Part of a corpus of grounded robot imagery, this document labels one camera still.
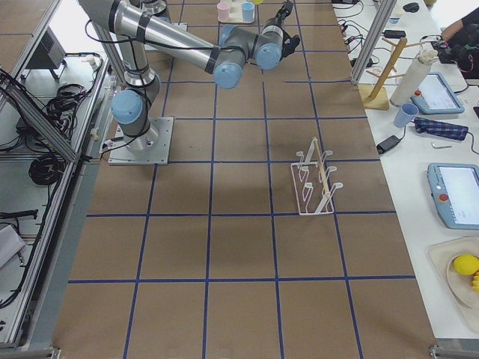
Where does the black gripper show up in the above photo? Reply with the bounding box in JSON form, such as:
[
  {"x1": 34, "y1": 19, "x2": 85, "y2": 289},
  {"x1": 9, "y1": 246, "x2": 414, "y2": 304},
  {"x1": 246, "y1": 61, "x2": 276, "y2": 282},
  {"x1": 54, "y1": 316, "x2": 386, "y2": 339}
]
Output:
[{"x1": 272, "y1": 1, "x2": 293, "y2": 27}]

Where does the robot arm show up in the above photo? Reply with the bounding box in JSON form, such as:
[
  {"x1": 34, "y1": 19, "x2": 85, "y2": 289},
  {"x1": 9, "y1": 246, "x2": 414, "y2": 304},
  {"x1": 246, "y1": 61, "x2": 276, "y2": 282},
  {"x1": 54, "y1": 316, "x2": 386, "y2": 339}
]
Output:
[
  {"x1": 79, "y1": 1, "x2": 299, "y2": 152},
  {"x1": 129, "y1": 0, "x2": 171, "y2": 22}
]

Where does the blue plastic cup near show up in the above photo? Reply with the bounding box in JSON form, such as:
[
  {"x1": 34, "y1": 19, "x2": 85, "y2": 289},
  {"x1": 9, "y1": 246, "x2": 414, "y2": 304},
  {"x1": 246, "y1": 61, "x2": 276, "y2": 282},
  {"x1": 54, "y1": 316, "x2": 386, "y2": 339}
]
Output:
[{"x1": 241, "y1": 1, "x2": 255, "y2": 23}]

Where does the pink plastic cup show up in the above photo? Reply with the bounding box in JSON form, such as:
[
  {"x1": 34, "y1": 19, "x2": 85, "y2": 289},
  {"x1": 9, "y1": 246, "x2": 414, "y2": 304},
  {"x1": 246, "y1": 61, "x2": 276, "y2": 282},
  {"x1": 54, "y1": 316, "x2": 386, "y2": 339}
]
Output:
[{"x1": 216, "y1": 1, "x2": 231, "y2": 22}]

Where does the blue cup on desk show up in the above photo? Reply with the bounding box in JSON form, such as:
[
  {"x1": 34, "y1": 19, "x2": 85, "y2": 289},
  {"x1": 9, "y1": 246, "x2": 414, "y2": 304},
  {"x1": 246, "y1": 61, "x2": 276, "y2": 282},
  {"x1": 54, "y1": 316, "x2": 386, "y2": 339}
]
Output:
[{"x1": 393, "y1": 102, "x2": 419, "y2": 128}]

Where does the cream serving tray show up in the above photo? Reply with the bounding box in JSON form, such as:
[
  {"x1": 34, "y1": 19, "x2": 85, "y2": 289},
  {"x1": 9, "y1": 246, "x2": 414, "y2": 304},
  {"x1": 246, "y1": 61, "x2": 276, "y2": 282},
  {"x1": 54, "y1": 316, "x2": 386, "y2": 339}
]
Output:
[{"x1": 217, "y1": 0, "x2": 256, "y2": 24}]

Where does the wooden mug tree stand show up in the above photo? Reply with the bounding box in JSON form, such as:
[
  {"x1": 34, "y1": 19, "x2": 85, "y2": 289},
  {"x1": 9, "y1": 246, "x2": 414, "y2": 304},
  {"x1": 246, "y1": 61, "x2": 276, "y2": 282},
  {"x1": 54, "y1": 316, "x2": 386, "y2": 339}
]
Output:
[{"x1": 359, "y1": 37, "x2": 424, "y2": 111}]

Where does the beige water bottle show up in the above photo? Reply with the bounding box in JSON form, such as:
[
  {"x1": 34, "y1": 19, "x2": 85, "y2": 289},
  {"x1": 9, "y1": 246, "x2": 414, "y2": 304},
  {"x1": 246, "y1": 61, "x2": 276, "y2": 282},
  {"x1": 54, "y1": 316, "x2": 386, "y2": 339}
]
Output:
[{"x1": 390, "y1": 49, "x2": 438, "y2": 107}]

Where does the black power adapter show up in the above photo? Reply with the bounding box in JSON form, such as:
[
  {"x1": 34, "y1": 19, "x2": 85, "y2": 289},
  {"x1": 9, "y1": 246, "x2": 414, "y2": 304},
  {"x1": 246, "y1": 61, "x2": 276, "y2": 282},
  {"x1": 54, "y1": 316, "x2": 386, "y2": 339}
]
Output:
[{"x1": 376, "y1": 135, "x2": 401, "y2": 155}]

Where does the blue teach pendant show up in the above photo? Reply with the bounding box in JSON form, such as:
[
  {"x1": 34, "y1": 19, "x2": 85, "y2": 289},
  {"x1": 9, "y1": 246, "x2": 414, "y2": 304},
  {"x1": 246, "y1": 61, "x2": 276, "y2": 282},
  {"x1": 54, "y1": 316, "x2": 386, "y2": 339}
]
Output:
[
  {"x1": 410, "y1": 72, "x2": 464, "y2": 115},
  {"x1": 427, "y1": 163, "x2": 478, "y2": 230}
]

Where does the yellow lemon toy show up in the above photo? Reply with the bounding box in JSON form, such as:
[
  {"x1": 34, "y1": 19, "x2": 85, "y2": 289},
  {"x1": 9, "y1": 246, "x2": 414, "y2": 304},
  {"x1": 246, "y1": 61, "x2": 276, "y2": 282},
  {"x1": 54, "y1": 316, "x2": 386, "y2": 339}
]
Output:
[{"x1": 452, "y1": 254, "x2": 479, "y2": 276}]

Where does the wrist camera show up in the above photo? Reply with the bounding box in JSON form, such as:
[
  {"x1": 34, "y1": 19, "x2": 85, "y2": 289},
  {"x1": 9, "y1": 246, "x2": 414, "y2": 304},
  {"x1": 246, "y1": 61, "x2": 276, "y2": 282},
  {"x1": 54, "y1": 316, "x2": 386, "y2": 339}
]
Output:
[{"x1": 281, "y1": 32, "x2": 301, "y2": 58}]

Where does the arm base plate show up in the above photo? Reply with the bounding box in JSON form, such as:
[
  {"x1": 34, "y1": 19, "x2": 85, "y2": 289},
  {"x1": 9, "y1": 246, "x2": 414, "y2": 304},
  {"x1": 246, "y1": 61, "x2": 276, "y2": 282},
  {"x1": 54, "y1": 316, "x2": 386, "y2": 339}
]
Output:
[
  {"x1": 172, "y1": 23, "x2": 188, "y2": 31},
  {"x1": 108, "y1": 117, "x2": 174, "y2": 165}
]

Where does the white wire cup rack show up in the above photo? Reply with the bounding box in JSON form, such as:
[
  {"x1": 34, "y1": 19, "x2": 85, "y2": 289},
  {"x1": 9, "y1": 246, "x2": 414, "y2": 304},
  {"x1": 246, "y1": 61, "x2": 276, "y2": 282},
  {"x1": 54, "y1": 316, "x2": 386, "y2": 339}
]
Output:
[{"x1": 290, "y1": 138, "x2": 344, "y2": 216}]

